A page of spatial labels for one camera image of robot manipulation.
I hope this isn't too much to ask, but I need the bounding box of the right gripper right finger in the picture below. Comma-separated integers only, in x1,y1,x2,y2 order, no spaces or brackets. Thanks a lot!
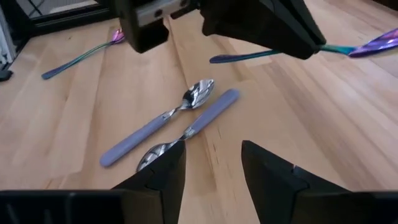
241,140,398,224

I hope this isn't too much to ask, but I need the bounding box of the silver spoon lilac handle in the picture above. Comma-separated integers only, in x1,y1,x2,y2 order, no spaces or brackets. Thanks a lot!
136,88,241,172
99,78,216,168

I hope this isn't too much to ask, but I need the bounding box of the iridescent rainbow spoon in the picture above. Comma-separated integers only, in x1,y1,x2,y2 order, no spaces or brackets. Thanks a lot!
209,27,398,65
41,28,126,80

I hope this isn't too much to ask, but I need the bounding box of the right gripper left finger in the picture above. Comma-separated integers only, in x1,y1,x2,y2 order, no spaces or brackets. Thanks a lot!
0,141,187,224

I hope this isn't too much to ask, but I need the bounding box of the black aluminium frame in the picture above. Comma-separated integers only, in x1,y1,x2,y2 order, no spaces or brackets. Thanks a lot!
12,0,121,37

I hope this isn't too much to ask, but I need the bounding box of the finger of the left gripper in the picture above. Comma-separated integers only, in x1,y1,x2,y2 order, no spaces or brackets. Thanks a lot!
281,0,326,50
200,0,312,60

